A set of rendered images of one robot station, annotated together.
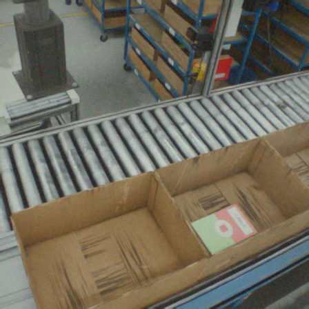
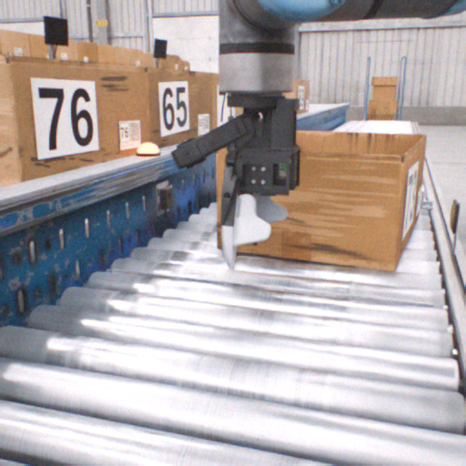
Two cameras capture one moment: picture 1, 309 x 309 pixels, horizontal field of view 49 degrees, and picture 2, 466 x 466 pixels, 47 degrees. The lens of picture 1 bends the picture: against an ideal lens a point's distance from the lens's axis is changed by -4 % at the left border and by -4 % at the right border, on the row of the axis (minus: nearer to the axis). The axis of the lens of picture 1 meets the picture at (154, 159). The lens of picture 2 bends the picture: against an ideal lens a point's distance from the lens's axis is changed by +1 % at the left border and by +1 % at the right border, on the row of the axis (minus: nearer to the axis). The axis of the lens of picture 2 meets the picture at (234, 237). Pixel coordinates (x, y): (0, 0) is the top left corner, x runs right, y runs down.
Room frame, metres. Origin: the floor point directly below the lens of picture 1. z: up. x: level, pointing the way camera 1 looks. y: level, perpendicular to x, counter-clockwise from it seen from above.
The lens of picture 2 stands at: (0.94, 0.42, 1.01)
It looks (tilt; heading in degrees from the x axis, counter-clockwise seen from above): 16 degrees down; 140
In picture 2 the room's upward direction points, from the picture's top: straight up
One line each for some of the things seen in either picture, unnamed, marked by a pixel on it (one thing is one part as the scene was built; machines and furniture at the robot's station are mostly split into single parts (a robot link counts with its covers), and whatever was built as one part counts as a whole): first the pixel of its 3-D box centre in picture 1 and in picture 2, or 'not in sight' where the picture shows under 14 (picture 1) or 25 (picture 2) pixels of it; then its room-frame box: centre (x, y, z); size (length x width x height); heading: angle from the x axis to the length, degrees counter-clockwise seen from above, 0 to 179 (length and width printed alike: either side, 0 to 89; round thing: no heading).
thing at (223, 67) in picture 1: (217, 70); not in sight; (1.52, -0.24, 0.85); 0.16 x 0.01 x 0.13; 123
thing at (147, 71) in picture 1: (155, 61); not in sight; (2.61, 0.13, 0.19); 0.40 x 0.30 x 0.10; 32
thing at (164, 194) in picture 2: not in sight; (166, 200); (0.09, 0.95, 0.81); 0.05 x 0.02 x 0.07; 123
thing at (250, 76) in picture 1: (234, 88); not in sight; (2.47, -0.57, 0.15); 0.31 x 0.31 x 0.29
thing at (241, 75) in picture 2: not in sight; (257, 76); (0.44, 0.87, 1.02); 0.10 x 0.09 x 0.05; 123
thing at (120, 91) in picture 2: not in sight; (20, 115); (-0.02, 0.73, 0.97); 0.39 x 0.29 x 0.17; 123
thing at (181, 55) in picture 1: (194, 47); not in sight; (2.20, -0.15, 0.59); 0.40 x 0.30 x 0.10; 31
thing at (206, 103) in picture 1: (231, 132); not in sight; (1.22, -0.33, 0.72); 0.52 x 0.05 x 0.05; 33
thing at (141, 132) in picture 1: (156, 154); not in sight; (1.01, 0.00, 0.72); 0.52 x 0.05 x 0.05; 33
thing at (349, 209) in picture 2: not in sight; (330, 186); (0.30, 1.18, 0.83); 0.39 x 0.29 x 0.17; 117
